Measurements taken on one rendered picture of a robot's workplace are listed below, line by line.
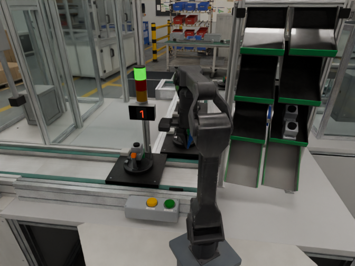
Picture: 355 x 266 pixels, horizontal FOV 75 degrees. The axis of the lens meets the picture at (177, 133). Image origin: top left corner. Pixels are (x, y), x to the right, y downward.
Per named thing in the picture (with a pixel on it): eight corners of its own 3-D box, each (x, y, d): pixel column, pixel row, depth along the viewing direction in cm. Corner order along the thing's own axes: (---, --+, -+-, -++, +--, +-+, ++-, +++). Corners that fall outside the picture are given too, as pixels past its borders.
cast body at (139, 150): (140, 160, 106) (139, 148, 103) (131, 160, 107) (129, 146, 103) (145, 150, 113) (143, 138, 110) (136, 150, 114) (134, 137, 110)
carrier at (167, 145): (205, 158, 121) (207, 136, 115) (160, 154, 124) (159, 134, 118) (206, 135, 142) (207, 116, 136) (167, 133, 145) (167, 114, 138)
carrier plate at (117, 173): (158, 188, 101) (158, 184, 100) (105, 183, 104) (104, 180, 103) (167, 157, 122) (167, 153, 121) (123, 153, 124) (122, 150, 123)
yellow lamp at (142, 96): (146, 102, 105) (145, 92, 103) (135, 101, 106) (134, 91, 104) (148, 98, 110) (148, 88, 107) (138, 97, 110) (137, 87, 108)
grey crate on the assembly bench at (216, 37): (220, 42, 576) (220, 35, 568) (203, 41, 586) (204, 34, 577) (221, 40, 602) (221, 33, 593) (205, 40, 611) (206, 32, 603)
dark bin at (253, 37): (282, 56, 72) (289, 34, 66) (239, 54, 76) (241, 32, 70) (284, 11, 88) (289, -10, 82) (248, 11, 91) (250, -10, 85)
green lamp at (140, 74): (144, 80, 101) (143, 68, 98) (133, 79, 101) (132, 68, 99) (147, 77, 105) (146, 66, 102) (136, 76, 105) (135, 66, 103)
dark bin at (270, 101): (272, 105, 80) (277, 88, 74) (233, 101, 83) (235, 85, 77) (275, 55, 95) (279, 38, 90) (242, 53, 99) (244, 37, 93)
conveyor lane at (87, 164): (203, 207, 103) (204, 190, 98) (28, 190, 112) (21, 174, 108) (205, 168, 128) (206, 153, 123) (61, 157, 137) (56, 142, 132)
